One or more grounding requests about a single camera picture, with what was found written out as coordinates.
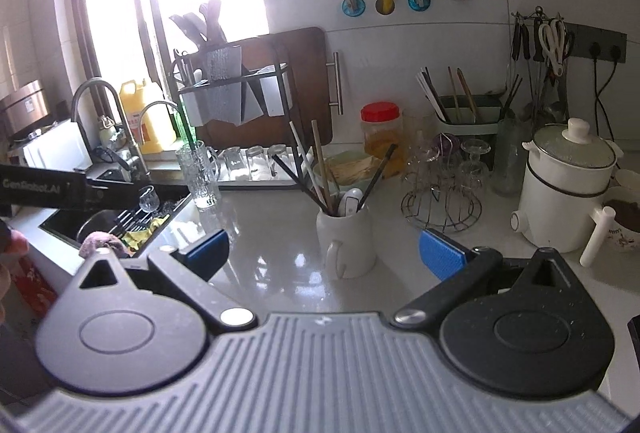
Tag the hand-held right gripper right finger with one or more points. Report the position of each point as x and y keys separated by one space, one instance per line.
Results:
x=440 y=255

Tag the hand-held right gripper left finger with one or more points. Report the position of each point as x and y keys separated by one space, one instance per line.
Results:
x=212 y=245

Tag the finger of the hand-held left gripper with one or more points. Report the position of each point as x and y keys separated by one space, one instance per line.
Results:
x=110 y=190

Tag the white ceramic mug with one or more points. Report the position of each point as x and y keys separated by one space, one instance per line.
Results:
x=350 y=243

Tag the white ceramic soup spoon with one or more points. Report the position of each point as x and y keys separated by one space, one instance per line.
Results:
x=350 y=202

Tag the person's left hand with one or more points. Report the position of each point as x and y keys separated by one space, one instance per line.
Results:
x=19 y=243

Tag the small stemmed glass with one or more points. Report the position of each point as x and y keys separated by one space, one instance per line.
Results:
x=148 y=199

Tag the black kitchen sink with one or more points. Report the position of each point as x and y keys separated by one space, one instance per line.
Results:
x=65 y=225

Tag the white countertop appliance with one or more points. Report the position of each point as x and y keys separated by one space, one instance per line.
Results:
x=55 y=148

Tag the pink scrubbing cloth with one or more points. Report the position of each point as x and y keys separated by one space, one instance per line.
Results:
x=102 y=244

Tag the yellow dish cloth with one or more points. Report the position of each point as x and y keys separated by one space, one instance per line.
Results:
x=145 y=235

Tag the small white bottle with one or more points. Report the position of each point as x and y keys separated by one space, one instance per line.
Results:
x=108 y=130

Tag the tall textured glass mug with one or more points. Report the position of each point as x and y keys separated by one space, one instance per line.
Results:
x=200 y=178

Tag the white drip tray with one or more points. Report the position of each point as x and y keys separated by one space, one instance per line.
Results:
x=260 y=182

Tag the yellow oil jug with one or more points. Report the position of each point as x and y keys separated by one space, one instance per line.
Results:
x=147 y=118

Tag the silver rice cooker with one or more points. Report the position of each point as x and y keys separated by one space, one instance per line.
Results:
x=25 y=108

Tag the green bottle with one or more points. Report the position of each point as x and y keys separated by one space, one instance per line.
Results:
x=182 y=128

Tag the red patterned box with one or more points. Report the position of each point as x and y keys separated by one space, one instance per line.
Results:
x=35 y=288

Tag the clear stemmed glass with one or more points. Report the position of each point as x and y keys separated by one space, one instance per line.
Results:
x=472 y=163
x=422 y=158

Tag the slim curved steel faucet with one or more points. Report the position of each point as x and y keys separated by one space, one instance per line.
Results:
x=157 y=103

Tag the steel kitchen faucet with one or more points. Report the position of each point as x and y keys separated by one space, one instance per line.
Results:
x=95 y=82

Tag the purple cup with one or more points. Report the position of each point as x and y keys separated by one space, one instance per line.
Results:
x=447 y=144

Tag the clear glass mug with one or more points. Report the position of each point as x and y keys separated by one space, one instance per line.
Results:
x=417 y=138

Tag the ribbed glass pitcher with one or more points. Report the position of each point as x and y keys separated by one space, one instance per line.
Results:
x=510 y=158

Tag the dried noodle bundle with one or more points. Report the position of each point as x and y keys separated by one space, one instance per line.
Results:
x=352 y=172

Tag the red-lidded plastic jar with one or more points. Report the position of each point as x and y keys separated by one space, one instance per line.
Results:
x=382 y=138

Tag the green utensil drainer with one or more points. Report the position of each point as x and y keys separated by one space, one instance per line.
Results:
x=470 y=125

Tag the white electric cooking pot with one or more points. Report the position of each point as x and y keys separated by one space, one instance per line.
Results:
x=565 y=203

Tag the green plastic colander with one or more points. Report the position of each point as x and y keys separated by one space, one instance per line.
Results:
x=345 y=155

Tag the plain steel kitchen knife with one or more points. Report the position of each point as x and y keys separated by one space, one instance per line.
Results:
x=252 y=98

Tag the hammered steel cleaver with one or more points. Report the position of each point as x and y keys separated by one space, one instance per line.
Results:
x=225 y=83

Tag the bundle of assorted chopsticks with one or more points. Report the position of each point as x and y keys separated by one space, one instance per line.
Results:
x=452 y=88

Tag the black metal kitchen rack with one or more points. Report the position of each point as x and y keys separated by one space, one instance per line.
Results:
x=287 y=88

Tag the patterned bowl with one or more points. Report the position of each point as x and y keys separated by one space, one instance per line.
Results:
x=622 y=223

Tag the dark wooden cutting board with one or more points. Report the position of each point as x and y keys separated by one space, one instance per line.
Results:
x=305 y=78

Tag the white bowl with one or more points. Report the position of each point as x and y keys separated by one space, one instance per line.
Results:
x=627 y=178

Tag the teal pipe flange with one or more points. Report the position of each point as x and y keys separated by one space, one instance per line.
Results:
x=352 y=6
x=418 y=0

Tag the dark wall socket panel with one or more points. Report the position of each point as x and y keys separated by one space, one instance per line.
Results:
x=580 y=40

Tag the metal hook rail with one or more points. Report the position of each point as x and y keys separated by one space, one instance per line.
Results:
x=537 y=13

